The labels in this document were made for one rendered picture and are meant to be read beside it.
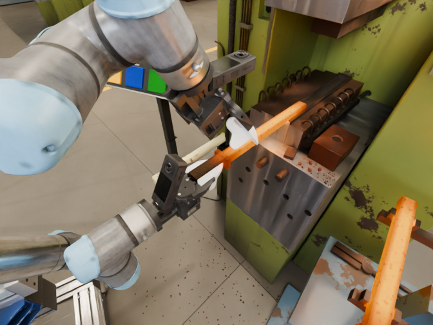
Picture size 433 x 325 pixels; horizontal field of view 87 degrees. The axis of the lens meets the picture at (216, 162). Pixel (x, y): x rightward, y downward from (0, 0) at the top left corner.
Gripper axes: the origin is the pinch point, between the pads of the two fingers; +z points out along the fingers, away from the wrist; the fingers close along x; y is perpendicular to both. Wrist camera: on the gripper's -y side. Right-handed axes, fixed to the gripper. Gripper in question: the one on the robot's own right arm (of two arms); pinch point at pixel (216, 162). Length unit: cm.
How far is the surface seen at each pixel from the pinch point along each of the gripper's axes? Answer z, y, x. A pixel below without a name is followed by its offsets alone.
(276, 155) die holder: 21.7, 9.3, 4.2
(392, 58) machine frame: 76, -8, 11
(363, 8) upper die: 35.6, -28.3, 7.8
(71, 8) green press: 109, 59, -477
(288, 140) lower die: 27.7, 6.5, 4.1
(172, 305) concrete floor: -24, 101, -9
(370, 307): -2.0, 3.5, 39.4
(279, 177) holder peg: 17.8, 12.4, 9.2
